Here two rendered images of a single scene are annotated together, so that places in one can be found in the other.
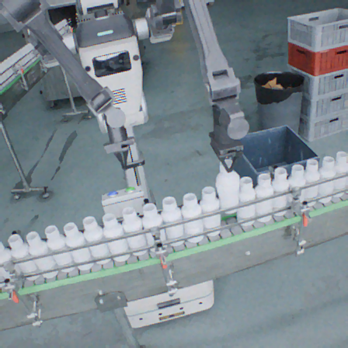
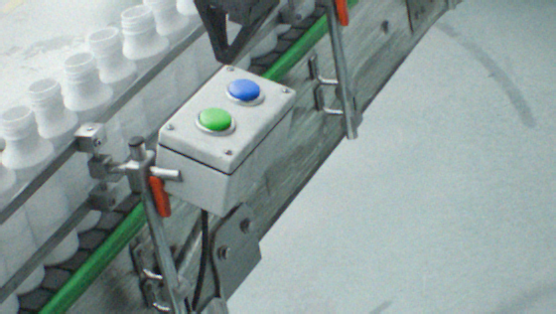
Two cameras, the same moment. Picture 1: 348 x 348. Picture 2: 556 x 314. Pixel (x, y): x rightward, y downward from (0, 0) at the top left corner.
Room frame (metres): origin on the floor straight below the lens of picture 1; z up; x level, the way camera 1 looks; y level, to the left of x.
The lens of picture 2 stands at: (1.67, -0.65, 1.63)
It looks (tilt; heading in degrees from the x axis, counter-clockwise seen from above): 28 degrees down; 128
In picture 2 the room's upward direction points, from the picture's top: 10 degrees counter-clockwise
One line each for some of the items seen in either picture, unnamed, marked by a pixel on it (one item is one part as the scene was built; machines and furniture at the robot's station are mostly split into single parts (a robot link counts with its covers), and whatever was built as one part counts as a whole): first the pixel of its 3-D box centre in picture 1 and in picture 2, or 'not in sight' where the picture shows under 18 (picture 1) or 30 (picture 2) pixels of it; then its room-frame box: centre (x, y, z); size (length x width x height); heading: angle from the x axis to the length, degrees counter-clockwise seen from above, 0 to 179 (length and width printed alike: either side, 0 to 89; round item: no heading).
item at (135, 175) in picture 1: (139, 191); not in sight; (1.45, 0.17, 0.74); 0.11 x 0.11 x 0.40; 8
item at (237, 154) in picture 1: (227, 156); not in sight; (0.84, -0.16, 1.27); 0.07 x 0.07 x 0.09; 8
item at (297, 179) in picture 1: (296, 188); not in sight; (0.87, -0.39, 1.08); 0.06 x 0.06 x 0.17
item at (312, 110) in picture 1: (322, 96); not in sight; (3.02, -1.57, 0.33); 0.61 x 0.41 x 0.22; 104
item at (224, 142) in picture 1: (224, 132); not in sight; (0.84, -0.15, 1.35); 0.10 x 0.07 x 0.07; 8
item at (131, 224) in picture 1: (133, 231); (93, 128); (0.81, 0.14, 1.08); 0.06 x 0.06 x 0.17
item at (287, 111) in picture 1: (279, 112); not in sight; (2.83, -1.04, 0.32); 0.45 x 0.45 x 0.64
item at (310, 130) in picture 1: (321, 116); not in sight; (3.02, -1.57, 0.11); 0.61 x 0.41 x 0.22; 104
